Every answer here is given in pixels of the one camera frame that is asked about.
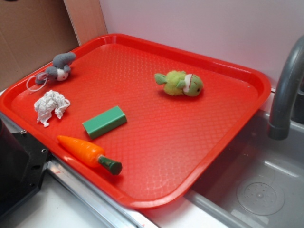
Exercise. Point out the crumpled white paper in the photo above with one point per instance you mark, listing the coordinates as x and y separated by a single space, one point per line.
51 102

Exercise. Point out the red plastic tray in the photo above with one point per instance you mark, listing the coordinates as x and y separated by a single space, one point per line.
167 141

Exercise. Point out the green rectangular block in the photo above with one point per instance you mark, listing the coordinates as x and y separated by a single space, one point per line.
104 122

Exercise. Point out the green plush turtle toy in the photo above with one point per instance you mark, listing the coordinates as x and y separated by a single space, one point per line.
176 83

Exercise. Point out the orange plastic toy carrot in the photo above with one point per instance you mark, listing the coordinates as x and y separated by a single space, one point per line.
90 154

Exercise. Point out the grey plush bunny toy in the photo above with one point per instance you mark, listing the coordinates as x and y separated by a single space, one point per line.
59 71

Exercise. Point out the light wooden board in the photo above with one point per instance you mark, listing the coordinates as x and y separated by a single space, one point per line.
86 18

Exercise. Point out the grey plastic sink basin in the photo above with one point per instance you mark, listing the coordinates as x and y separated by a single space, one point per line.
256 182

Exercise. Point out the brown cardboard panel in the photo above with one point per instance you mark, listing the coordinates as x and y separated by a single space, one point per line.
32 32

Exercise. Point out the grey sink faucet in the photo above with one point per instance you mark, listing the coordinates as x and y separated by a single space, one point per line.
288 102

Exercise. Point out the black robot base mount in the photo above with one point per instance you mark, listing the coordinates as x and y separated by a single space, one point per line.
23 161

